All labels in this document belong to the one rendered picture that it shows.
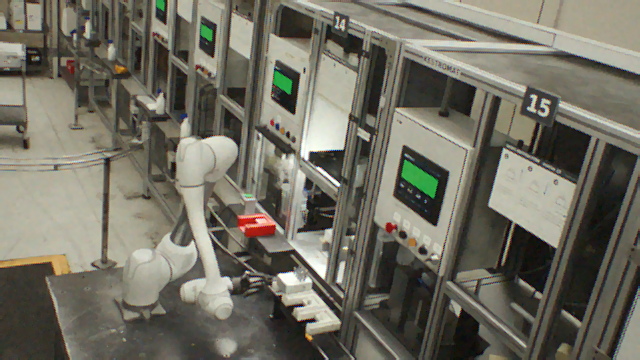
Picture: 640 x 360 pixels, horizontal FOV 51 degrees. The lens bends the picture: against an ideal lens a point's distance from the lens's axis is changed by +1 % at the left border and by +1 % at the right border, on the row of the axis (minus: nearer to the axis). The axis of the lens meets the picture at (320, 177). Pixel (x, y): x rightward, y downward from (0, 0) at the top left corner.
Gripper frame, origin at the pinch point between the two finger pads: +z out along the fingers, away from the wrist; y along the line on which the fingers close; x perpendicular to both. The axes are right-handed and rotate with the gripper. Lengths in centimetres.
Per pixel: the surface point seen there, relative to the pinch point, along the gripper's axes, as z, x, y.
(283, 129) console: 19, 44, 55
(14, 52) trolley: -60, 404, 2
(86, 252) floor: -39, 198, -88
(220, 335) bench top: -24.8, -6.0, -19.8
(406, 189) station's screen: 17, -58, 68
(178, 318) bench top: -37.9, 11.1, -19.8
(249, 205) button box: 10, 52, 12
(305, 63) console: 20, 32, 91
